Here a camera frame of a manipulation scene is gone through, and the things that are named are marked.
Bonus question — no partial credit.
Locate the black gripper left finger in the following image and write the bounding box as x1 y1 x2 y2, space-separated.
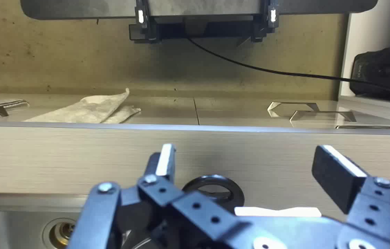
68 143 248 249

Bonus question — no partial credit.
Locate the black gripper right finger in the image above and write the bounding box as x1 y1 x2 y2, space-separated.
312 144 390 249

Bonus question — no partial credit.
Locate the hexagonal metal cutout plate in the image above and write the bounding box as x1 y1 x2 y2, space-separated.
266 100 359 129

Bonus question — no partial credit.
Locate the black device at right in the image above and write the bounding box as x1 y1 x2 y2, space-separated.
349 35 390 105

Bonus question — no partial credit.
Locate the brass sink drain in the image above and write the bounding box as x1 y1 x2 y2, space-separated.
41 216 79 249

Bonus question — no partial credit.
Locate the beige crumpled cloth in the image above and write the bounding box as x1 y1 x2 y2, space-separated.
23 87 144 126

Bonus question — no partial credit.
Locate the thin black cable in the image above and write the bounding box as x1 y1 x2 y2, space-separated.
184 35 390 97

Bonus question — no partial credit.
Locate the black bracket with clamps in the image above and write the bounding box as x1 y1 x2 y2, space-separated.
128 0 283 44

